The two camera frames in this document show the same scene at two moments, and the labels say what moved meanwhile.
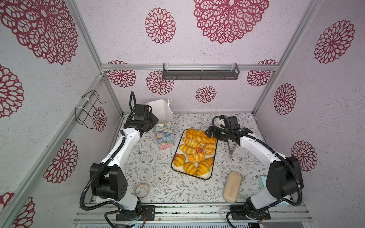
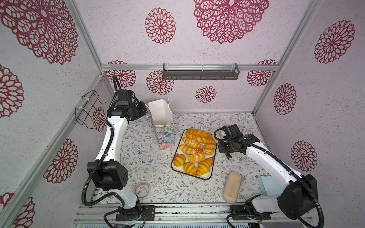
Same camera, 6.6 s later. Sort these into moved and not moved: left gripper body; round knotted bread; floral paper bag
Moved: left gripper body
Not moved: floral paper bag; round knotted bread
